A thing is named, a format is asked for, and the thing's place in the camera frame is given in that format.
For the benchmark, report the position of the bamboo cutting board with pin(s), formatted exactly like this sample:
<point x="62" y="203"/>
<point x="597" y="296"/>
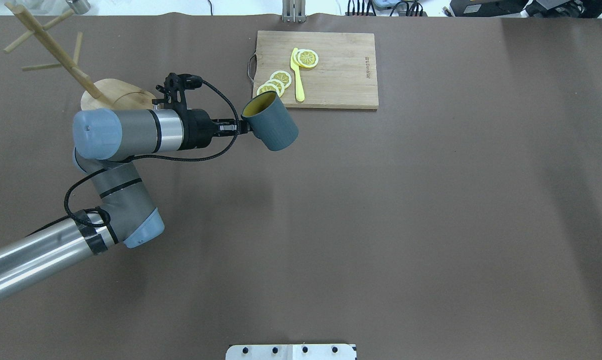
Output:
<point x="345" y="76"/>

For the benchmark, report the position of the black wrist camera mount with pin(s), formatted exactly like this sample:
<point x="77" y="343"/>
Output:
<point x="173" y="90"/>

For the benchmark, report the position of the lemon slice back left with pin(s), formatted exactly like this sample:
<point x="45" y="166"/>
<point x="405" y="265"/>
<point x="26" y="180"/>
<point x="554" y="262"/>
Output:
<point x="282" y="76"/>

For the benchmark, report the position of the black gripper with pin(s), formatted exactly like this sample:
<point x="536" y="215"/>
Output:
<point x="197" y="129"/>

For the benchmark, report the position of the blue cup yellow inside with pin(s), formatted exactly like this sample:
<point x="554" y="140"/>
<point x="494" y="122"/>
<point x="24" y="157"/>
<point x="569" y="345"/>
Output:
<point x="270" y="121"/>

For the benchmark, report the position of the lemon slice middle left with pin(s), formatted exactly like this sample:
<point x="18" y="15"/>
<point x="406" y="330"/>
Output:
<point x="278" y="84"/>

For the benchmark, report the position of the aluminium camera post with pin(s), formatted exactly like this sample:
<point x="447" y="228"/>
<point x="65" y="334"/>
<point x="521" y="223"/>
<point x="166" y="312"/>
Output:
<point x="294" y="11"/>

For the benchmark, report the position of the lemon slice by knife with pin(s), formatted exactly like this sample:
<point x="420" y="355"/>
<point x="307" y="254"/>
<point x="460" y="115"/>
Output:
<point x="305" y="58"/>

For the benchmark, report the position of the wooden cup storage rack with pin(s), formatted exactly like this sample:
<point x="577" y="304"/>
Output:
<point x="113" y="94"/>

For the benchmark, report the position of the lemon slice front left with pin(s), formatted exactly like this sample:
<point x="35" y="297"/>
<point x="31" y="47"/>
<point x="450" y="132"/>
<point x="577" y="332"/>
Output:
<point x="267" y="87"/>

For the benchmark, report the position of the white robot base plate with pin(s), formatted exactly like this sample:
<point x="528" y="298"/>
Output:
<point x="300" y="351"/>

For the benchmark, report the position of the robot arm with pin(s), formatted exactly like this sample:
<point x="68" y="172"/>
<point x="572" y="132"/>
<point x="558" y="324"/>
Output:
<point x="106" y="143"/>

